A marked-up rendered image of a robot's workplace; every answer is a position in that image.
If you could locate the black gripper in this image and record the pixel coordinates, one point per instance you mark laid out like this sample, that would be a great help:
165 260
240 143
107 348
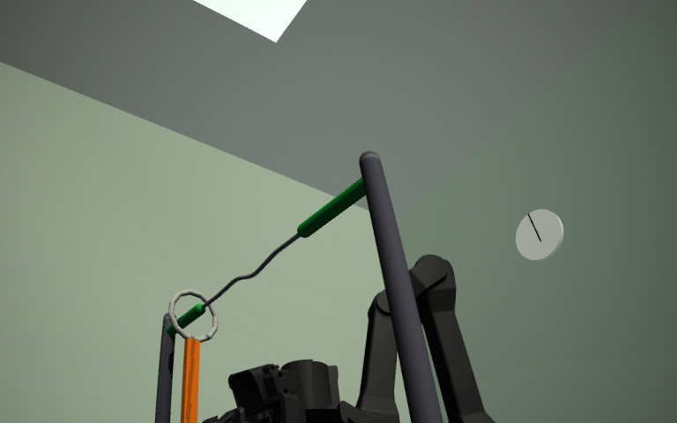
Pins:
287 408

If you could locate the grey loop with orange handle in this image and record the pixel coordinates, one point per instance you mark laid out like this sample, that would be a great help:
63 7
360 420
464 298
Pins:
191 357

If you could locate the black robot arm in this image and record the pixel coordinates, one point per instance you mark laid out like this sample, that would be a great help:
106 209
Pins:
316 384

